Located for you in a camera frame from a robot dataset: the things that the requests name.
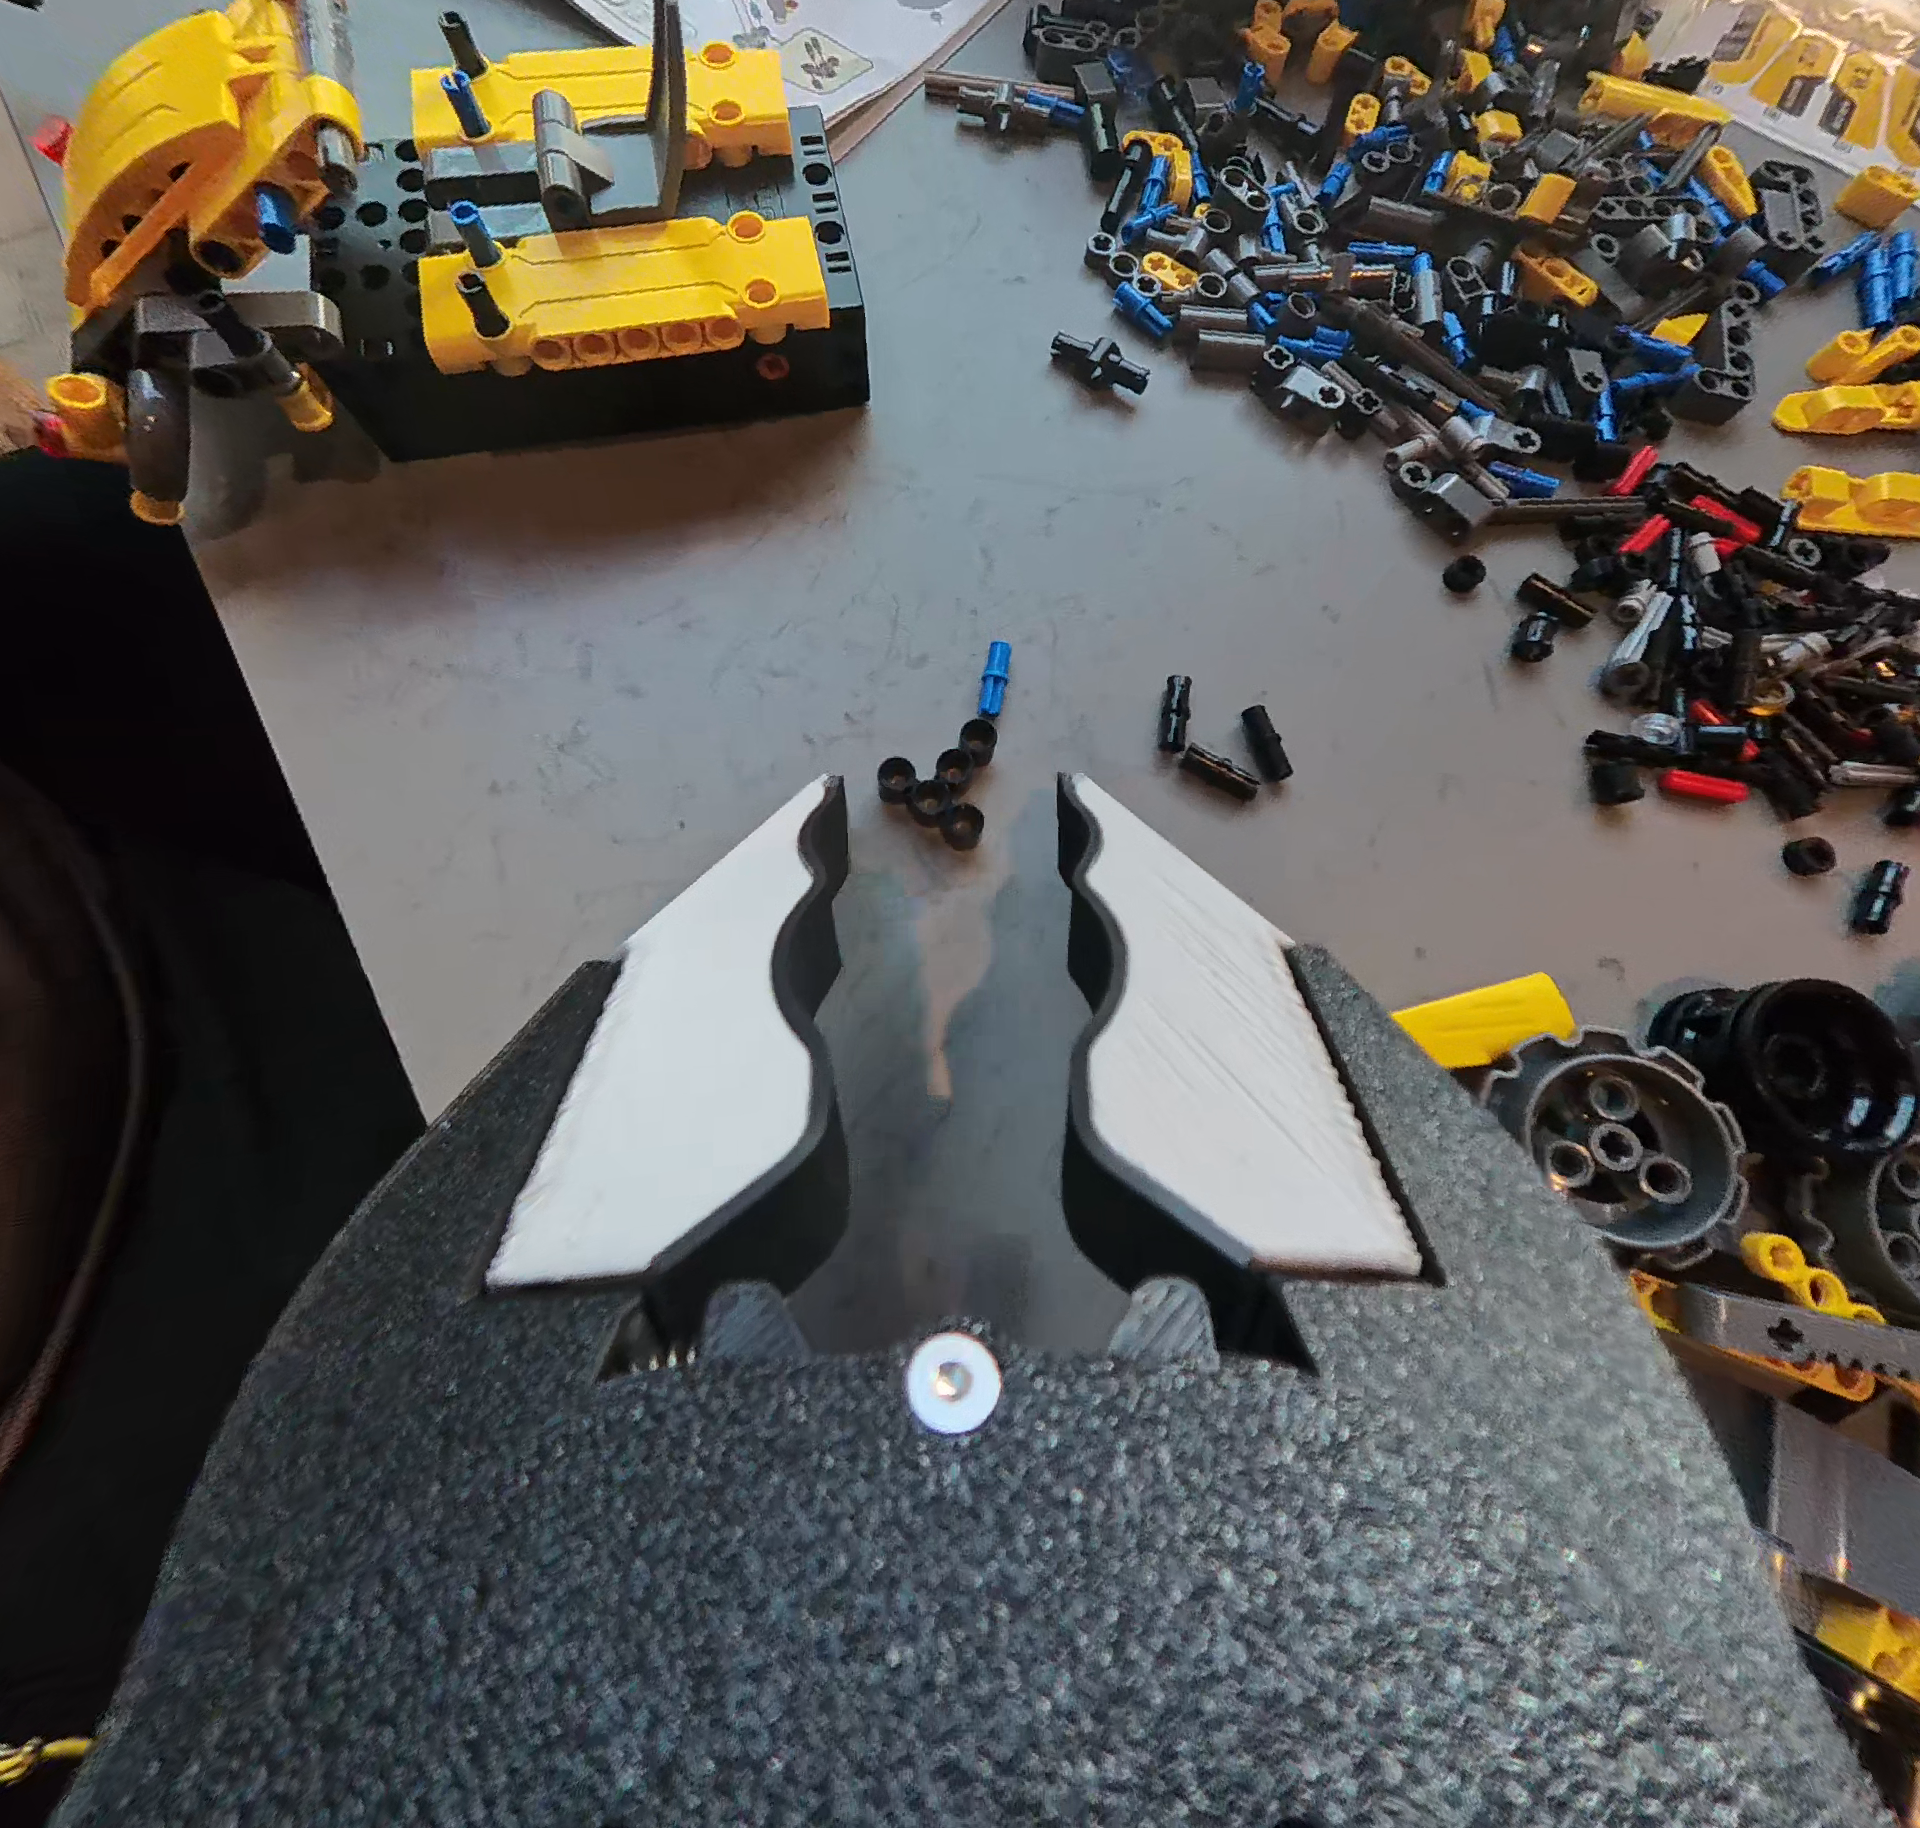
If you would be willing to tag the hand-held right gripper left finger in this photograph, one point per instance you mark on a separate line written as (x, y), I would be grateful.
(677, 1095)

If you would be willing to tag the sticker sheet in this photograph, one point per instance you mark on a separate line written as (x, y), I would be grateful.
(1801, 29)

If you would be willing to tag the black multi-hole connector piece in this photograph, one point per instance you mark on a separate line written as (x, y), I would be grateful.
(937, 785)

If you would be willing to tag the yellow curved panel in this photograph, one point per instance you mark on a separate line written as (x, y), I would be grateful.
(1487, 1025)

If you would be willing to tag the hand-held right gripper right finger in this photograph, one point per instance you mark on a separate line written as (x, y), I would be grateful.
(1230, 1095)

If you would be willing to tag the yellow toy vehicle model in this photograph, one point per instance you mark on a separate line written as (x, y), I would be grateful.
(601, 285)

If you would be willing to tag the pile of small building parts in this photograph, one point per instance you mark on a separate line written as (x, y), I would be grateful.
(1501, 299)

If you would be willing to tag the pile of yellow beams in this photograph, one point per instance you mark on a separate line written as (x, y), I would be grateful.
(1830, 1618)

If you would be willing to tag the blue connector pin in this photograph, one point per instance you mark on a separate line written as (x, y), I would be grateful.
(995, 680)

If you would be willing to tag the black wheel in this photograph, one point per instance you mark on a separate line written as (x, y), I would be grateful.
(1816, 1065)

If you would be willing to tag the black connector pin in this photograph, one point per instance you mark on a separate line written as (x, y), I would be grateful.
(1267, 742)
(1216, 773)
(1176, 713)

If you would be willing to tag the grey desk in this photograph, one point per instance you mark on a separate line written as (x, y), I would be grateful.
(601, 689)

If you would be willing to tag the black long axle pin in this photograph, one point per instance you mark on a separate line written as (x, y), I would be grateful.
(1098, 365)

